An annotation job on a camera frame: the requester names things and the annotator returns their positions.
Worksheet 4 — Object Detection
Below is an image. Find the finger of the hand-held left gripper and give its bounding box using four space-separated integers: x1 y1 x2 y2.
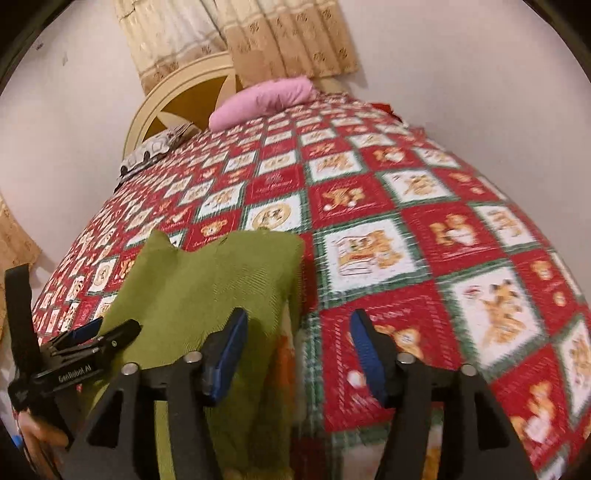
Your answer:
50 319 142 359
48 318 105 348

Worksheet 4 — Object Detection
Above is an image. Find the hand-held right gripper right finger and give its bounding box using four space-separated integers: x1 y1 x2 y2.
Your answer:
348 309 539 480

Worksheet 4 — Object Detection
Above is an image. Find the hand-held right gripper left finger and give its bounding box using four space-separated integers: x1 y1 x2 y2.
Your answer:
60 308 250 480

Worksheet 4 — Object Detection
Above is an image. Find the green knit garment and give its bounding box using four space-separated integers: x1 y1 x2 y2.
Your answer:
78 229 305 480

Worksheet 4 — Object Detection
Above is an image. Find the person's left hand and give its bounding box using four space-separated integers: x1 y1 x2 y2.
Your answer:
17 410 70 468

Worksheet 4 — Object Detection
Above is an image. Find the beige patterned curtain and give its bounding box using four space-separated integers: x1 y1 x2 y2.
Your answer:
0 194 43 278
113 0 237 95
216 0 359 84

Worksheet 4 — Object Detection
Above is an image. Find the red checkered printed bedspread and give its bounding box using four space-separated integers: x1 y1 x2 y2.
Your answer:
28 92 591 480

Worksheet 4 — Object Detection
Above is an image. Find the white patterned pillow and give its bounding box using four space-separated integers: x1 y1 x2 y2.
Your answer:
119 122 199 182

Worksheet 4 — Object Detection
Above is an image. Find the pink pillow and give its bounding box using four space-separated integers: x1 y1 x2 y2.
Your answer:
209 76 319 131

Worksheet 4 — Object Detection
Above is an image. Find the cream wooden headboard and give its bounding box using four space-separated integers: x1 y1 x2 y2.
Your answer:
124 51 345 160

